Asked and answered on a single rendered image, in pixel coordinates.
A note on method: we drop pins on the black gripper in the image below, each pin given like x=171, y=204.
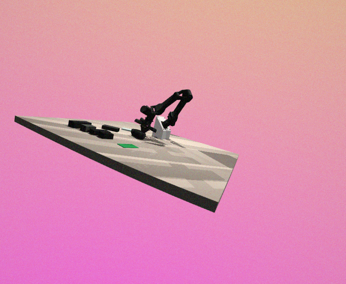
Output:
x=146, y=125

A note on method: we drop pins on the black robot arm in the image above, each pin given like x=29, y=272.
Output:
x=160, y=108

